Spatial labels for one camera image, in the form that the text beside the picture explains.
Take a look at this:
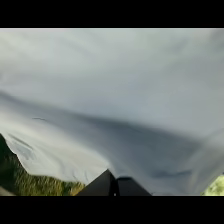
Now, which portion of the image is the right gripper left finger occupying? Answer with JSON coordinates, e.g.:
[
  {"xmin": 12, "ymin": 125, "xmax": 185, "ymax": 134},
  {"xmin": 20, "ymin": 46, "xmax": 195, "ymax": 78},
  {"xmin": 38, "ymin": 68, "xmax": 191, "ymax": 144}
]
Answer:
[{"xmin": 77, "ymin": 168, "xmax": 118, "ymax": 197}]

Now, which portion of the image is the grey shirt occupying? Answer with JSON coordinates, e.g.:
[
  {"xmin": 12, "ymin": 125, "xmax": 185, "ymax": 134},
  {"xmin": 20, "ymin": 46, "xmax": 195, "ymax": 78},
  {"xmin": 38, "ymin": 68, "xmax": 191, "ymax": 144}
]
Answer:
[{"xmin": 0, "ymin": 27, "xmax": 224, "ymax": 197}]

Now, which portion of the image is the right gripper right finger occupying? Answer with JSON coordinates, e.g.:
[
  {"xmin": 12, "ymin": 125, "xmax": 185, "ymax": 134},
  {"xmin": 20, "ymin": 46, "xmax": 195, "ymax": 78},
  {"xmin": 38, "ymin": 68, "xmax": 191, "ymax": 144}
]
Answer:
[{"xmin": 116, "ymin": 176, "xmax": 152, "ymax": 197}]

